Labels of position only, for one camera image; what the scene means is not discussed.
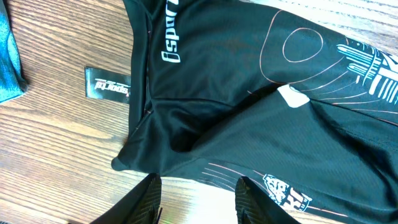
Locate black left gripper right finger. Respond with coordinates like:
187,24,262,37
235,176,300,224

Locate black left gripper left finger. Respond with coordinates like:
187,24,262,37
91,173,162,224

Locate black printed cycling jersey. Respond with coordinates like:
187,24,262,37
84,0,398,224

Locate blue folded jeans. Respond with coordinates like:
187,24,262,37
1,1,28,103

